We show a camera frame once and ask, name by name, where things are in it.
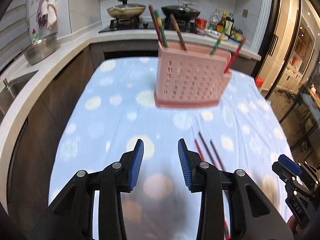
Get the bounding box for red chopstick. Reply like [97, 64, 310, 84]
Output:
[196, 151, 229, 239]
[223, 36, 246, 74]

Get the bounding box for brown chopstick gold band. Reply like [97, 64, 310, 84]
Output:
[170, 14, 187, 51]

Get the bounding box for green chopstick gold band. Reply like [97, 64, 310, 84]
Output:
[154, 10, 169, 48]

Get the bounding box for steel kitchen sink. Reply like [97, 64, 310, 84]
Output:
[0, 71, 37, 121]

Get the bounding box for person's right hand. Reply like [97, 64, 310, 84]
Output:
[287, 215, 301, 237]

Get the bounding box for red chopstick under spoon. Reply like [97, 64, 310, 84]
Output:
[196, 151, 229, 239]

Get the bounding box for dark maroon chopstick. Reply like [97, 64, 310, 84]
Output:
[210, 139, 226, 172]

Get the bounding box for dark purple chopstick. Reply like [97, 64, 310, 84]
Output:
[197, 131, 221, 170]

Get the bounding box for blue planet print tablecloth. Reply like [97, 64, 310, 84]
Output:
[49, 57, 291, 239]

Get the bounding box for pink perforated utensil holder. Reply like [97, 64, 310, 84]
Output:
[154, 41, 233, 108]

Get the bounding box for red bag on floor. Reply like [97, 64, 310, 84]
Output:
[255, 77, 264, 88]

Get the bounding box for black framed glass door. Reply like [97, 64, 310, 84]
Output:
[259, 0, 319, 152]

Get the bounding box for white plate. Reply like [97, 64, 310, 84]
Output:
[204, 29, 228, 41]

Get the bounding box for small seasoning jars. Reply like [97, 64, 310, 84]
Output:
[230, 28, 244, 42]

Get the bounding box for black gas stove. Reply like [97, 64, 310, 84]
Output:
[99, 17, 199, 34]

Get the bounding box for red instant noodle cup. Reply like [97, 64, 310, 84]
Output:
[194, 18, 207, 35]

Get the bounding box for yellow cap sauce bottle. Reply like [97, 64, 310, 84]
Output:
[216, 10, 227, 33]

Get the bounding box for steel mixing bowl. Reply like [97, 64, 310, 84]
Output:
[23, 32, 57, 65]

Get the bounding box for yellow wok with lid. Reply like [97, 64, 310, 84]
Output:
[107, 0, 146, 20]

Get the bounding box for clear plastic bottle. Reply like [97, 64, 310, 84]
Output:
[208, 9, 220, 30]

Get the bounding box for dark soy sauce bottle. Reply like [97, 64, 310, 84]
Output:
[225, 12, 234, 37]

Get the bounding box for black wok with lid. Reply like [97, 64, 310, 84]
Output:
[161, 3, 201, 22]

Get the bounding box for green dish soap bottle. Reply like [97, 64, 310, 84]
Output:
[31, 29, 40, 43]

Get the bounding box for hanging pink white towels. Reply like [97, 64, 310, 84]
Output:
[36, 0, 57, 30]

